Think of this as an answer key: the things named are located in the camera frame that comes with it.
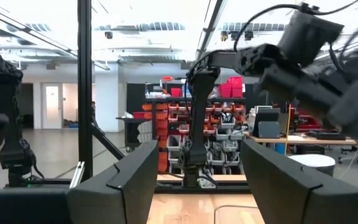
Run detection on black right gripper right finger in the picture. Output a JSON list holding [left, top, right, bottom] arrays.
[[240, 139, 358, 224]]

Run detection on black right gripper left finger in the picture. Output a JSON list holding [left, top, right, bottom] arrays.
[[67, 139, 160, 224]]

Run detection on red tool chest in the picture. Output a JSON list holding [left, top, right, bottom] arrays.
[[292, 108, 323, 131]]

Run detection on wooden workbench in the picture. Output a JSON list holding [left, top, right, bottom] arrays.
[[244, 133, 358, 147]]

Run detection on black rolling cart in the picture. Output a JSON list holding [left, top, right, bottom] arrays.
[[116, 116, 145, 152]]

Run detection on thin yellow pole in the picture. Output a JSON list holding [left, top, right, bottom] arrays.
[[285, 104, 292, 154]]

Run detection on grey desktop device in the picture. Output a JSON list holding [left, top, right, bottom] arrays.
[[252, 105, 282, 139]]

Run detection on rack with orange bins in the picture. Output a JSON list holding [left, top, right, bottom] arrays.
[[141, 76, 247, 175]]

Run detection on white pillar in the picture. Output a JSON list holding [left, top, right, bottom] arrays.
[[94, 73, 120, 133]]

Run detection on red plastic bin stack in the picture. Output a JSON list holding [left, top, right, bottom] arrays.
[[218, 76, 245, 99]]

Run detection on white door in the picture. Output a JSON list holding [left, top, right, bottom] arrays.
[[41, 82, 64, 130]]

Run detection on black aluminium table frame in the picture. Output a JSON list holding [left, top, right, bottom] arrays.
[[4, 0, 251, 194]]

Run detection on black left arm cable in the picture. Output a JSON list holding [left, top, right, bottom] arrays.
[[233, 0, 358, 52]]

